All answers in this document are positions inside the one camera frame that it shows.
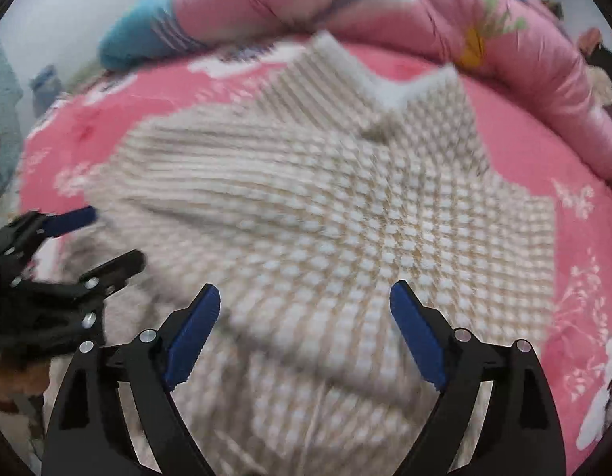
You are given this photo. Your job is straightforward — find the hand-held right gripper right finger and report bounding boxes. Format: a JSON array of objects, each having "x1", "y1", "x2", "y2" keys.
[{"x1": 389, "y1": 279, "x2": 568, "y2": 476}]

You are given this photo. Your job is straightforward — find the pink and blue quilt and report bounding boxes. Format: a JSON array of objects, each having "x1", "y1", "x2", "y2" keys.
[{"x1": 98, "y1": 0, "x2": 612, "y2": 189}]

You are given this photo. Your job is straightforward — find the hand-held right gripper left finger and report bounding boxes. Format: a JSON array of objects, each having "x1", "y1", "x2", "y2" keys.
[{"x1": 40, "y1": 282, "x2": 222, "y2": 476}]

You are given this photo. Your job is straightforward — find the blue patterned hanging cloth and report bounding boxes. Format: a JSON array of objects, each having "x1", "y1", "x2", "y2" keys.
[{"x1": 0, "y1": 38, "x2": 25, "y2": 184}]

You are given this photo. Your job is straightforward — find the beige knit sweater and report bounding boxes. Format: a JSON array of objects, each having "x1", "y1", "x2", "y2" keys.
[{"x1": 53, "y1": 30, "x2": 557, "y2": 476}]

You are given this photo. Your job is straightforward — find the person's left forearm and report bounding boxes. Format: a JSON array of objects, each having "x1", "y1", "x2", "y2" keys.
[{"x1": 0, "y1": 349, "x2": 51, "y2": 415}]

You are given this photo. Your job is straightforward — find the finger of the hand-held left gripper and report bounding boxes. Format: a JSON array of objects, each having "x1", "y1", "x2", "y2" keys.
[
  {"x1": 1, "y1": 207, "x2": 98, "y2": 257},
  {"x1": 80, "y1": 250, "x2": 146, "y2": 303}
]

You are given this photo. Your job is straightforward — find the pink floral blanket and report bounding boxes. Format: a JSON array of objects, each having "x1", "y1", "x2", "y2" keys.
[{"x1": 15, "y1": 42, "x2": 612, "y2": 476}]

